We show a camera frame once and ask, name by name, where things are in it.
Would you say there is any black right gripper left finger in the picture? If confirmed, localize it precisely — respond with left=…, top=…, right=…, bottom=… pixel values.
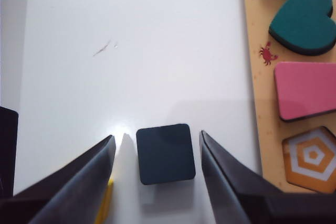
left=13, top=134, right=117, bottom=224

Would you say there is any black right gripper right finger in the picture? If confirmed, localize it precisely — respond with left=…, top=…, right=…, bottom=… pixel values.
left=199, top=130, right=284, bottom=224

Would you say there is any dark blue square block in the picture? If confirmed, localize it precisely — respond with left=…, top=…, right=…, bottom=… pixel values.
left=135, top=123, right=197, bottom=185

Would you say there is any yellow pentagon block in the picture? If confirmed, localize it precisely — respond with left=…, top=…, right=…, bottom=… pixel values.
left=94, top=178, right=115, bottom=224

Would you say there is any colourful wooden puzzle board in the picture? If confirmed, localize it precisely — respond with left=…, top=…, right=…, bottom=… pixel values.
left=241, top=0, right=336, bottom=195

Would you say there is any pink trapezoid block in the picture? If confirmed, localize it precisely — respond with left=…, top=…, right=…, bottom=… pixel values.
left=274, top=61, right=336, bottom=122

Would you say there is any teal heart block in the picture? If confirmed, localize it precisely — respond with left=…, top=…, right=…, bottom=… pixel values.
left=268, top=0, right=336, bottom=56

